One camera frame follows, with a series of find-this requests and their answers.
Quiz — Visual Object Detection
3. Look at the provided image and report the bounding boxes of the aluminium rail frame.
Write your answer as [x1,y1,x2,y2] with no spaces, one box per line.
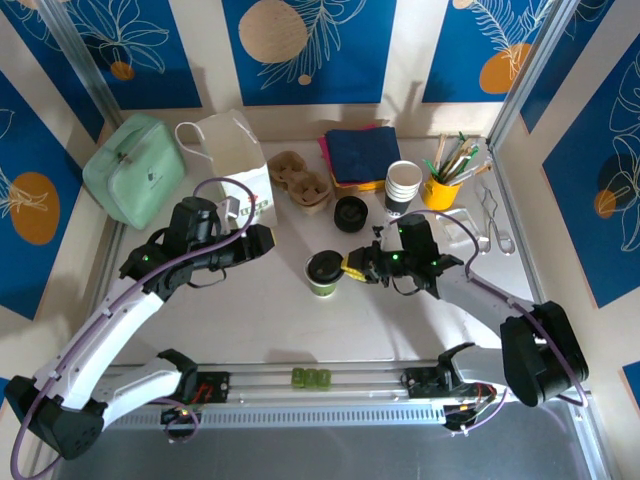
[44,357,594,409]

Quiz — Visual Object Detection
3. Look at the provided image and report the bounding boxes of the yellow stirrer pot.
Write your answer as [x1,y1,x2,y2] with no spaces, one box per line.
[422,174,464,211]

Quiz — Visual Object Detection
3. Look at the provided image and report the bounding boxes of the aluminium corner post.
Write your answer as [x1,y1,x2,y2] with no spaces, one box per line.
[487,0,576,151]
[37,0,124,129]

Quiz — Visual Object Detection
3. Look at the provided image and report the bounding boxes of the paper wrapped stirrer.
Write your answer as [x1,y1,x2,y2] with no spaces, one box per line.
[452,162,494,184]

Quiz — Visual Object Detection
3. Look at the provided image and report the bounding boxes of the paper cup stack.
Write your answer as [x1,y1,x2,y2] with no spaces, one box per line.
[384,159,424,220]

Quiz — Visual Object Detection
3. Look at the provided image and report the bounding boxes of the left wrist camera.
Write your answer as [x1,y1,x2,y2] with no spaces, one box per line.
[218,196,245,225]

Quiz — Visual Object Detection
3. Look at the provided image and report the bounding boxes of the white printed paper bag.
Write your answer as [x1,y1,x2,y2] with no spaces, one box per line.
[174,110,278,230]

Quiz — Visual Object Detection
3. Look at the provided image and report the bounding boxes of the yellow napkin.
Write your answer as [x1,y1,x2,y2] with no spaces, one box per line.
[329,172,389,194]

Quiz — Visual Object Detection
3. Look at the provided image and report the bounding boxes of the blue floral wall poster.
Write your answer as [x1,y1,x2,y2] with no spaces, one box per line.
[0,69,85,321]
[222,0,399,107]
[422,0,556,105]
[519,0,616,134]
[9,0,204,111]
[542,29,640,310]

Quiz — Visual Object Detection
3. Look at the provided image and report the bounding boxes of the black coffee cup lid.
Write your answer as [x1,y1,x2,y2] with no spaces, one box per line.
[303,248,346,284]

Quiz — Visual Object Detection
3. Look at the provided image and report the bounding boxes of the mint green zip pouch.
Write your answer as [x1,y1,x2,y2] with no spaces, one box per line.
[82,113,187,231]

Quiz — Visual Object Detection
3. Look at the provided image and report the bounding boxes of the metal tongs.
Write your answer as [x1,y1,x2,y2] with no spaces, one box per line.
[477,182,516,256]

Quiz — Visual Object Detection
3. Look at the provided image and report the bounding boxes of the black cup lid stack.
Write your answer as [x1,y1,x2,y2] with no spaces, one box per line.
[333,195,370,234]

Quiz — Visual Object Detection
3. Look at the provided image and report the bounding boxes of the green tipped stirrer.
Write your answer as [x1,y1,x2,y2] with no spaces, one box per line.
[447,131,467,174]

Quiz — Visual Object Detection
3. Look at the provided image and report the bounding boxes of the grey slotted cable duct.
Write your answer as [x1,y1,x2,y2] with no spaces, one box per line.
[62,405,449,431]

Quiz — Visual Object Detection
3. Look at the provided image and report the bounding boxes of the green paper coffee cup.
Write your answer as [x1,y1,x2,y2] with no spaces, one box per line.
[308,275,342,299]

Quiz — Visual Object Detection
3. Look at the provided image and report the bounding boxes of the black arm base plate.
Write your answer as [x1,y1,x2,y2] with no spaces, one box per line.
[184,371,232,405]
[406,367,496,401]

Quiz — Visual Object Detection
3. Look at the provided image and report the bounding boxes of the blue napkin stack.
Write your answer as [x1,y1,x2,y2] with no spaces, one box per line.
[324,126,403,184]

